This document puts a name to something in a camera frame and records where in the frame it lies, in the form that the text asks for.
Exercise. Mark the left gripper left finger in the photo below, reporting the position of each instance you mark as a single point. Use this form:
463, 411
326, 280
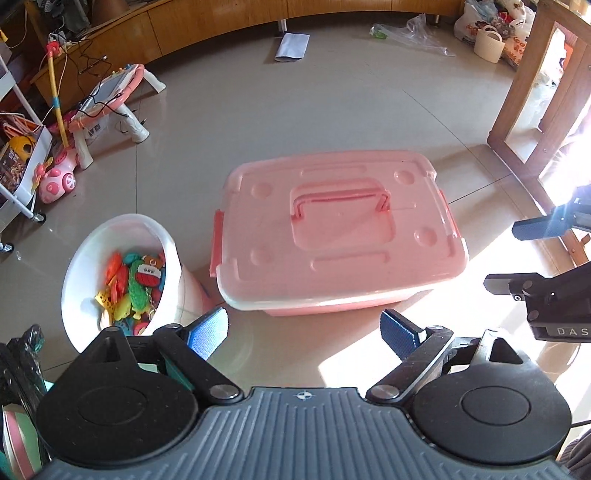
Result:
186, 350

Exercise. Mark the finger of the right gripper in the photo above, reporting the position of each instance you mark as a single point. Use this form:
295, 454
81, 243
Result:
508, 283
555, 224

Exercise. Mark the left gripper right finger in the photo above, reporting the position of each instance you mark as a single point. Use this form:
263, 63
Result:
422, 352

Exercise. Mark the white plastic bucket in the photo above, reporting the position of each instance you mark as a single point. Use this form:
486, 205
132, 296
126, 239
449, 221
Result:
183, 299

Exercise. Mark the orange crab toy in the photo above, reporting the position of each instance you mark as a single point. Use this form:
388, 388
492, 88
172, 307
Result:
116, 277

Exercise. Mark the pink storage box lid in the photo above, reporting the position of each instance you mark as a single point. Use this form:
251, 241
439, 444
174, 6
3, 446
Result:
283, 178

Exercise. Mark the pink plastic storage box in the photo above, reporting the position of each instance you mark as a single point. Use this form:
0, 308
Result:
333, 251

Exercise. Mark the black plastic bag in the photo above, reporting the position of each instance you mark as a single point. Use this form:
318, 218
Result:
22, 380

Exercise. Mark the beige small basket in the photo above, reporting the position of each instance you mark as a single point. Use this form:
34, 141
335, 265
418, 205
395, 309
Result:
489, 44

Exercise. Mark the pink toy car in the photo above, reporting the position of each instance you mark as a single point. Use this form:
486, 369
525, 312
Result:
55, 178

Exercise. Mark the clear plastic bag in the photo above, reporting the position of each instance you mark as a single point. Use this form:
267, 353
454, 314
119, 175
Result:
415, 35

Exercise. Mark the pink kids drawing table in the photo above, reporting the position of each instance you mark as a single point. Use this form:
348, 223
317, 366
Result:
109, 96

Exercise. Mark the white rolling cart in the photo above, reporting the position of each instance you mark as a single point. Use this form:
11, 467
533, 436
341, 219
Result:
25, 150

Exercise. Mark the wooden tv cabinet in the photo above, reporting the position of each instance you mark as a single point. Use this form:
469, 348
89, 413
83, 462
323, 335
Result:
159, 28

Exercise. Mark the white paper on floor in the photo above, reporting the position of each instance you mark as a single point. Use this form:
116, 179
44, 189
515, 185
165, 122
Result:
293, 47

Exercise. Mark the yellow toy microphone stand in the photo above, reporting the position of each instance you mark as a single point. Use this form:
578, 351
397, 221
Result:
52, 49

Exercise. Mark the red bear keychain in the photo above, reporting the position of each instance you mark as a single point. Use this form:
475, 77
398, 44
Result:
149, 271

